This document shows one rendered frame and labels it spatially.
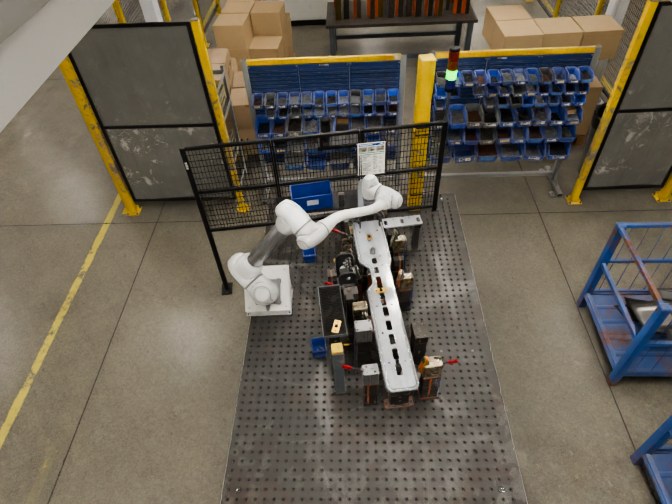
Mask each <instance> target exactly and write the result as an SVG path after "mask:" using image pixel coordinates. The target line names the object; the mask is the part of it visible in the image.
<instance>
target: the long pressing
mask: <svg viewBox="0 0 672 504"><path fill-rule="evenodd" d="M378 223H379V220H372V221H363V222H361V229H360V228H359V224H358V223H357V222H355V223H353V224H352V226H353V235H354V241H355V246H356V251H357V256H358V261H359V264H360V265H362V266H364V267H366V268H368V269H369V271H370V275H371V279H372V285H371V286H370V287H369V288H368V289H367V298H368V303H369V308H370V313H371V318H372V323H373V328H374V333H375V338H376V343H377V348H378V353H379V358H380V363H381V368H382V373H383V378H384V383H385V388H386V390H387V391H388V392H390V393H397V392H405V391H413V390H416V389H417V388H418V387H419V381H418V377H417V373H416V369H415V365H414V361H413V357H412V353H411V349H410V345H409V341H408V337H407V333H406V329H405V325H404V321H403V318H402V314H401V310H400V306H399V302H398V298H397V294H396V290H395V286H394V282H393V278H392V274H391V270H390V264H391V260H392V259H391V255H390V251H389V248H388V244H387V240H386V236H385V232H384V228H383V225H382V222H380V226H379V224H378ZM377 230H378V231H377ZM359 232H360V233H359ZM370 234H371V235H372V238H373V240H367V236H366V235H370ZM371 247H374V249H375V253H374V254H370V249H371ZM373 258H375V259H376V261H377V263H376V264H373V263H372V259H373ZM382 264H383V265H382ZM376 267H377V268H378V270H379V273H375V272H374V268H376ZM376 277H380V278H381V283H382V287H383V288H384V287H387V290H388V292H383V293H384V296H385V300H386V305H384V306H383V305H382V303H381V299H380V293H375V291H374V289H375V288H378V285H377V281H376ZM391 304H392V305H391ZM384 307H387V309H388V313H389V316H387V317H385V316H384V312H383V308H384ZM386 321H390V322H391V326H392V330H387V326H386ZM382 333H383V334H382ZM390 334H393V335H394V339H395V344H393V345H392V344H390V339H389V335H390ZM392 349H397V352H398V356H399V363H397V364H400V365H401V369H402V373H403V374H402V375H397V371H396V366H395V365H396V362H395V359H394V357H393V353H392ZM405 360H406V361H405ZM389 362H390V363H389Z"/></svg>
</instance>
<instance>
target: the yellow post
mask: <svg viewBox="0 0 672 504"><path fill-rule="evenodd" d="M435 66H436V58H435V57H434V55H433V54H432V53H431V54H421V55H419V56H418V68H417V81H416V94H415V107H414V120H413V124H415V123H424V122H430V106H431V98H432V93H433V85H434V76H435ZM425 129H426V136H425V132H419V137H421V135H422V137H426V138H422V142H421V138H418V131H422V127H419V128H416V134H415V133H412V138H417V139H415V144H417V142H418V150H417V145H415V146H414V145H412V146H411V150H416V151H414V158H413V157H411V159H410V162H411V163H410V167H412V162H413V161H416V154H417V155H423V150H421V153H420V150H419V149H420V146H421V149H426V150H424V156H417V161H419V157H420V164H419V162H413V167H415V165H416V168H418V167H419V166H422V160H426V152H427V144H425V146H424V144H419V143H424V139H425V143H428V133H429V131H427V130H429V127H423V131H425ZM419 172H420V173H419V174H418V173H413V172H409V173H411V174H409V178H411V175H412V178H414V177H415V183H416V184H409V185H408V197H407V199H408V200H407V206H408V207H410V206H412V204H410V206H409V199H410V203H412V200H413V203H415V200H416V206H418V200H419V202H421V200H422V198H420V197H422V193H420V196H419V190H420V192H422V191H423V188H420V187H423V183H421V186H420V183H419V182H420V180H421V182H423V181H424V172H423V171H422V176H421V171H419ZM417 177H423V178H418V185H417ZM410 187H411V188H417V196H416V194H414V195H413V194H410ZM411 198H417V199H411Z"/></svg>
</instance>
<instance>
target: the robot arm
mask: <svg viewBox="0 0 672 504"><path fill-rule="evenodd" d="M362 194H363V203H364V207H358V208H352V209H347V210H342V211H338V212H335V213H333V214H331V215H329V216H328V217H326V218H324V219H322V220H320V221H318V222H317V223H315V222H314V221H312V220H311V219H310V217H309V216H308V214H307V213H306V212H305V211H304V210H303V209H302V208H301V207H300V206H299V205H298V204H296V203H295V202H293V201H291V200H287V199H286V200H284V201H282V202H281V203H280V204H279V205H277V207H276V209H275V213H276V215H277V219H276V224H275V225H274V226H273V228H272V229H271V230H270V231H269V232H268V233H267V234H266V236H265V237H264V238H263V239H262V240H261V242H260V243H259V244H258V245H257V246H256V247H255V249H254V250H253V251H252V252H251V253H245V254H244V253H236V254H234V255H233V256H232V257H231V258H230V259H229V261H228V269H229V271H230V273H231V275H232V276H233V277H234V278H235V280H236V281H237V282H238V283H239V284H240V285H241V286H242V287H243V288H244V289H245V290H246V291H247V292H248V294H249V295H250V296H251V298H252V300H253V301H254V302H255V304H256V305H262V306H266V311H269V310H270V306H271V304H278V305H280V304H281V303H282V301H281V279H280V278H278V279H268V278H267V277H266V276H264V275H263V273H262V272H261V270H262V268H263V262H264V261H265V260H266V259H267V258H268V257H269V256H270V255H271V253H272V252H273V251H274V250H275V249H276V248H277V247H278V246H279V245H280V244H281V243H282V242H283V240H284V239H285V238H286V237H287V236H288V235H291V234H293V233H294V234H295V236H296V237H297V244H298V246H299V247H300V248H301V249H303V250H307V249H310V248H313V247H315V246H316V245H318V244H319V243H321V242H322V241H323V240H324V239H325V238H326V237H327V236H328V235H329V233H330V232H331V230H332V229H333V228H334V227H335V225H336V224H337V223H339V222H341V221H343V220H347V219H351V218H355V221H357V223H358V224H359V228H360V229H361V219H362V218H363V217H364V216H365V215H370V214H375V215H377V216H378V217H379V223H378V224H379V226H380V222H382V218H384V217H385V216H384V214H383V212H382V211H381V210H382V209H383V210H387V209H391V208H392V209H397V208H399V207H400V206H401V205H402V202H403V198H402V196H401V195H400V194H399V193H398V192H397V191H395V190H393V189H391V188H389V187H385V186H383V185H381V184H380V183H379V182H378V180H377V178H376V176H375V175H373V174H369V175H366V176H365V177H364V178H363V181H362ZM378 211H379V212H380V214H381V215H380V214H379V213H378Z"/></svg>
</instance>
